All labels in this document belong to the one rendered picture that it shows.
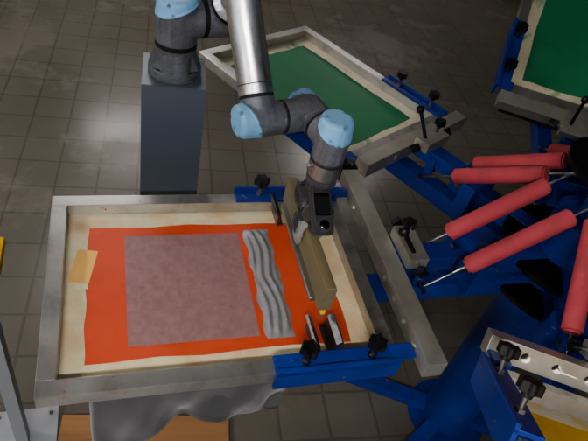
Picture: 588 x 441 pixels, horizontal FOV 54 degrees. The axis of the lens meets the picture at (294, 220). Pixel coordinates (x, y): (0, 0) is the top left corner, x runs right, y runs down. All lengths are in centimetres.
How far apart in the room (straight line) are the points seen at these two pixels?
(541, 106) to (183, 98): 126
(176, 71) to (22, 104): 218
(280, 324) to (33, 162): 219
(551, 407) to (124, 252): 104
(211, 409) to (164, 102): 85
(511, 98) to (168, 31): 123
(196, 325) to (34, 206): 181
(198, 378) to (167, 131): 79
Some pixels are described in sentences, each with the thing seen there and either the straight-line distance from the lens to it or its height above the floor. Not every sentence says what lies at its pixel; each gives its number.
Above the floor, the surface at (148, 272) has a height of 96.
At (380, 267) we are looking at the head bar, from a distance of 152.
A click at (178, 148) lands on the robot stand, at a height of 99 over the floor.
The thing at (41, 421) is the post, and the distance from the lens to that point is 235.
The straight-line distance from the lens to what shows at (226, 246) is 155.
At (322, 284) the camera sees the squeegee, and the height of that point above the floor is 113.
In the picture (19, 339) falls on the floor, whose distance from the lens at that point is 256.
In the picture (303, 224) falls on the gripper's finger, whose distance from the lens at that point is 136.
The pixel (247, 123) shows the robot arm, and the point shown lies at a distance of 120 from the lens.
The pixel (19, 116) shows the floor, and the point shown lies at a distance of 366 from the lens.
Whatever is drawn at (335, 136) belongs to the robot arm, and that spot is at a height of 142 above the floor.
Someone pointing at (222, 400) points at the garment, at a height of 75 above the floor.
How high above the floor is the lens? 208
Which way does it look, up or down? 42 degrees down
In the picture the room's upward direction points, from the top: 15 degrees clockwise
